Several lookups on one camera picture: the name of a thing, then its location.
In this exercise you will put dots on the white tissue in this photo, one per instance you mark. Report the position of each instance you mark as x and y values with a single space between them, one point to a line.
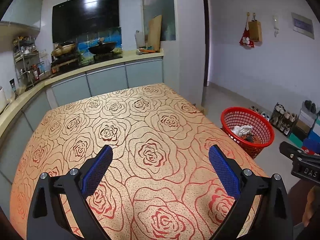
241 130

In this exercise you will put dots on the black shoes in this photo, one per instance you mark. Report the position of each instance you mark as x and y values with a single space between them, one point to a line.
310 106

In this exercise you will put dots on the dark door frame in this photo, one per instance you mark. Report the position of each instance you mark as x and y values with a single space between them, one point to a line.
207 42

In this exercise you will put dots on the person's right forearm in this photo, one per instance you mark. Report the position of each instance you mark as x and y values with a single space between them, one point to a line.
311 205

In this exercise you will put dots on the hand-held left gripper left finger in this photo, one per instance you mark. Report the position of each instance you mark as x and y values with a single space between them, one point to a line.
96 172

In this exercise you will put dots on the black wok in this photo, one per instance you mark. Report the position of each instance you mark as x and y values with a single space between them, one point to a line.
102 48

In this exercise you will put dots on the rose patterned orange tablecloth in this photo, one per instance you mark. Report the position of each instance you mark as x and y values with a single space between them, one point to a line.
150 120

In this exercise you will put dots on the beige kitchen counter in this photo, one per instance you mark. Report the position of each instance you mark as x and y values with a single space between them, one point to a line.
130 56

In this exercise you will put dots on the white wall intercom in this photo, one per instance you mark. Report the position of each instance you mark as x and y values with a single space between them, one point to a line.
275 22

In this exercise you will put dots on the stack of shoe boxes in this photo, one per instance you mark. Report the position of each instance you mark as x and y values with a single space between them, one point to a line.
307 130

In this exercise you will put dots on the white sneakers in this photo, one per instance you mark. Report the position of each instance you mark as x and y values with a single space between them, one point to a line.
265 116

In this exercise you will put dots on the black packet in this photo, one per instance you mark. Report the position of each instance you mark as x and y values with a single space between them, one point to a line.
13 87

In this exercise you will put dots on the cardboard box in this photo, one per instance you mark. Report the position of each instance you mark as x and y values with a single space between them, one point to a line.
203 110

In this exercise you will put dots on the white rice cooker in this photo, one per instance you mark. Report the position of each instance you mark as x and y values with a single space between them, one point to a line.
3 97

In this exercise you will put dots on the frosted glass panel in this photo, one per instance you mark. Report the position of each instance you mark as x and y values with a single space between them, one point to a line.
160 0

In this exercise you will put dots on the metal spice rack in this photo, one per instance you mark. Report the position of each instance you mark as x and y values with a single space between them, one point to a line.
25 55

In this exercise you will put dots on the orange dish cloth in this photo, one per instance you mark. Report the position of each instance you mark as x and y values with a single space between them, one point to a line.
148 50

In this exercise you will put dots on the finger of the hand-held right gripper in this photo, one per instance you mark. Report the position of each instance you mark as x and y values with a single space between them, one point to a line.
288 148

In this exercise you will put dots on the grey electrical panel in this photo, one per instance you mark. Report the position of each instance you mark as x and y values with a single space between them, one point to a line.
302 25

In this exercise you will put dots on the red plastic mesh basket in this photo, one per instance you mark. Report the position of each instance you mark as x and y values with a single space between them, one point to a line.
265 130

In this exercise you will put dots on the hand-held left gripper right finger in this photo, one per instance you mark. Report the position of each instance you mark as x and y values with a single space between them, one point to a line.
225 172

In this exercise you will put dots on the black range hood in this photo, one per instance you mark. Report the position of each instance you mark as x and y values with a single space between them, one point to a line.
85 17

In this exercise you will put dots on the wooden cutting board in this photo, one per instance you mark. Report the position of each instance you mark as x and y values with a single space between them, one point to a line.
155 32

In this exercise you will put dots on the grey wall cabinet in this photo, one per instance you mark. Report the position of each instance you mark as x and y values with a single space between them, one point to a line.
22 10

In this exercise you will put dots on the red hanging decoration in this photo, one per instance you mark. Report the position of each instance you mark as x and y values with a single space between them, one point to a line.
246 41

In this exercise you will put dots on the grey base cabinets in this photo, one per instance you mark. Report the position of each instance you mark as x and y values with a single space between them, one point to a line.
142 72

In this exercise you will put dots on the brown hanging paper bag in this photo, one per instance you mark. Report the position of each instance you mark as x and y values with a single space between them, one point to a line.
255 31

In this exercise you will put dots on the grey slippers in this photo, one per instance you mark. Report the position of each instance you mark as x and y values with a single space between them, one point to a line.
253 108

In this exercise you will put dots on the golden pot with lid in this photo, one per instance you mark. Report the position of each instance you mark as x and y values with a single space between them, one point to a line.
62 51

